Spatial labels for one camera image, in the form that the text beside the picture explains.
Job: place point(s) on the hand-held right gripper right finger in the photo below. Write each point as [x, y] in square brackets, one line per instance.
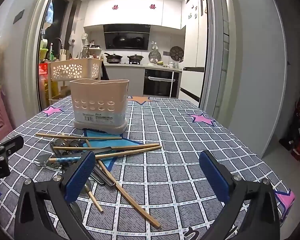
[213, 177]

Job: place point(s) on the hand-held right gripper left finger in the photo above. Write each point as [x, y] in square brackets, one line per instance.
[80, 177]

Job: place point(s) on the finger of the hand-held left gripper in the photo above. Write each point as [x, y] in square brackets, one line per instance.
[8, 145]

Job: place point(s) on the blue patterned chopstick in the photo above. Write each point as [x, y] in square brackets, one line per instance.
[65, 159]

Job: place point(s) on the beige plastic utensil holder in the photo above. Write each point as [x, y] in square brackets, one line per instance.
[98, 102]

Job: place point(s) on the pink plastic stool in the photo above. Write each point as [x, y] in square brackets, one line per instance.
[0, 116]

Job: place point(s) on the red box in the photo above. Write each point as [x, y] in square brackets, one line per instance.
[43, 69]

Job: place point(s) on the green plastic basket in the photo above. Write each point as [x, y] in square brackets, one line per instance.
[44, 53]

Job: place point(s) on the floor clutter pile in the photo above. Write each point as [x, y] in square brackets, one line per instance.
[298, 135]

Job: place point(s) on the green bottle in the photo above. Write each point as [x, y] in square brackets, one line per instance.
[51, 52]

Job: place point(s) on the beige flower-cutout basket trolley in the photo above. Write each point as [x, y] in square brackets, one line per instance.
[75, 69]

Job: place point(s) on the black built-in oven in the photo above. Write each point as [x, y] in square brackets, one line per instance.
[161, 82]

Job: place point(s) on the kitchen faucet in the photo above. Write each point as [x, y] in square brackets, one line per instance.
[59, 43]

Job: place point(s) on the white enamel pot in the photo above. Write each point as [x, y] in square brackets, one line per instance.
[171, 65]

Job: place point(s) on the black wok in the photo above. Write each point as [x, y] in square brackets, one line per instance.
[113, 57]

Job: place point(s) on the round metal steamer rack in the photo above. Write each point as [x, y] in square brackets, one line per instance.
[177, 53]

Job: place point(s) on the black cooking pot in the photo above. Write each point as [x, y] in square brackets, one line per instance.
[135, 58]

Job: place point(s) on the round metal lid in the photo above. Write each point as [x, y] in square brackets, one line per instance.
[155, 57]

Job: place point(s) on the black range hood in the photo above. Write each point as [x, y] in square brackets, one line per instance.
[127, 37]

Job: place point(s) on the white refrigerator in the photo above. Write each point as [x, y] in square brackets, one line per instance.
[197, 30]

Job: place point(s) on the red paper decal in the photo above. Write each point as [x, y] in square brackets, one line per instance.
[115, 7]
[152, 6]

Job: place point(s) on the white upper cabinets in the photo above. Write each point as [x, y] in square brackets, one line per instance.
[132, 11]

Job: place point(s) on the dark wall switch panel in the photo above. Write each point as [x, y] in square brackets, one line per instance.
[19, 16]

